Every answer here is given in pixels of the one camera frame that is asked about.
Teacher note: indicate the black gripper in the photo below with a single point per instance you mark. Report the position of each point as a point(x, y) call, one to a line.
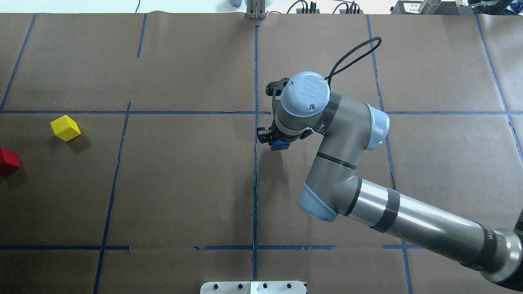
point(264, 136)

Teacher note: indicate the blue cube block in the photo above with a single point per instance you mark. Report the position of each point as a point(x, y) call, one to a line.
point(279, 145)

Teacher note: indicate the yellow cube block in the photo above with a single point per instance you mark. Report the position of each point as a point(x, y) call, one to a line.
point(65, 128)

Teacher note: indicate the red cube block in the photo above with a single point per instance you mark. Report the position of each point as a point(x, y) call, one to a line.
point(9, 161)

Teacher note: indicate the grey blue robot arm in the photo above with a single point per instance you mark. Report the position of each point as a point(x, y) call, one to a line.
point(467, 165)

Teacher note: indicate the metal cup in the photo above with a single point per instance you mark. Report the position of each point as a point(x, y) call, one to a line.
point(428, 7)

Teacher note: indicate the aluminium frame profile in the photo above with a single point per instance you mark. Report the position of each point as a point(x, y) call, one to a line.
point(255, 9)

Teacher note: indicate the white mounting post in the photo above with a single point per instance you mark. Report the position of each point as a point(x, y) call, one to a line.
point(254, 287)

